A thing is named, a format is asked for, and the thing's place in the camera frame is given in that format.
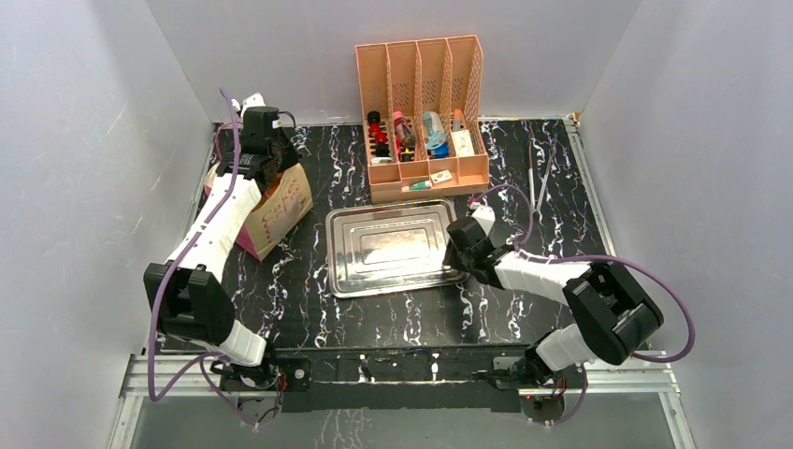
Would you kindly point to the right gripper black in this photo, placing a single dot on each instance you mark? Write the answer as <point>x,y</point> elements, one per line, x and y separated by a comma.
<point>456,246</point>

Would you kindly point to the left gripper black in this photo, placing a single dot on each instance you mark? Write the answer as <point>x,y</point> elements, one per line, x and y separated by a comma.
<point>294,156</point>

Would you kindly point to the silver metal tray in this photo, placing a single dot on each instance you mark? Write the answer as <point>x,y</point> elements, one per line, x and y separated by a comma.
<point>389,248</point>

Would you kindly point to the metal tongs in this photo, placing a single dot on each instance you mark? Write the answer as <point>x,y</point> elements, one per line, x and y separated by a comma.
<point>537,180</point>

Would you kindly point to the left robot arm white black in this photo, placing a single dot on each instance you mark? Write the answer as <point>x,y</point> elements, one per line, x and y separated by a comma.
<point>185,292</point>

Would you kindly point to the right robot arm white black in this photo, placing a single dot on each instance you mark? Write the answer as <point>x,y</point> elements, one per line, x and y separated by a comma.
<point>613,315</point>

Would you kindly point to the green tube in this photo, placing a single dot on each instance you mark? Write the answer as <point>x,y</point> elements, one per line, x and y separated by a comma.
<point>418,186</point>

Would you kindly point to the small white packet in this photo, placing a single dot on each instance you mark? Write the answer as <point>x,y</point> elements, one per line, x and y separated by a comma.
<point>441,177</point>

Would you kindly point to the white box in organizer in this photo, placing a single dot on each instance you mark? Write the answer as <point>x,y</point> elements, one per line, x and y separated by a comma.
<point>463,143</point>

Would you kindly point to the blue tape dispenser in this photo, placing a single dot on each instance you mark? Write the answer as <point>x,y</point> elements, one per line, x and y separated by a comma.
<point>436,137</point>

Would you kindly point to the black red item in organizer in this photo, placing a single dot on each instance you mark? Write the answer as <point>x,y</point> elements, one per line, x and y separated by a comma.
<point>378,138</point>

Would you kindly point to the pink bottle in organizer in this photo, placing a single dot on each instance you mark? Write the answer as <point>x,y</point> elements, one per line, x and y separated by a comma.
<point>405,139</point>

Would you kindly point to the orange desk file organizer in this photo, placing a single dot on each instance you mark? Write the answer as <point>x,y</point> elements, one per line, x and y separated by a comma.
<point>420,101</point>

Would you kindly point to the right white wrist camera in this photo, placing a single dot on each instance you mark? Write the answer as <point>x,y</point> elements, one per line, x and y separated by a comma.
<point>483,215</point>

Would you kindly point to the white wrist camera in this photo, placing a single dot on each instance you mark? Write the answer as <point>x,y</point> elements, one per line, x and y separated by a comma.
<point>483,215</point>
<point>255,100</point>

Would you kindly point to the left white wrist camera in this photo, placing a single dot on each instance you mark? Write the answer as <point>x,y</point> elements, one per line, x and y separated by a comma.
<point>255,100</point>

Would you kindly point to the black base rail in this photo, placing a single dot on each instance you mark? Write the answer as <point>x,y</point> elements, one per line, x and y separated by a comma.
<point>395,378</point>

